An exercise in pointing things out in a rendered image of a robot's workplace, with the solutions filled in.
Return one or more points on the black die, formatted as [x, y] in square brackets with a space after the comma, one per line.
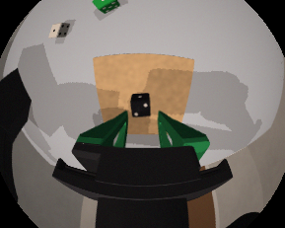
[140, 105]

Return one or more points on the green die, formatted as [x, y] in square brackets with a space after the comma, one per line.
[106, 5]

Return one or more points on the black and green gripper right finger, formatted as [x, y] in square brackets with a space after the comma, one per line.
[181, 135]

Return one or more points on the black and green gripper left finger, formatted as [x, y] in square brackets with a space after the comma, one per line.
[105, 133]

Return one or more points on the white die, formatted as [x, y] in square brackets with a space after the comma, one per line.
[59, 30]

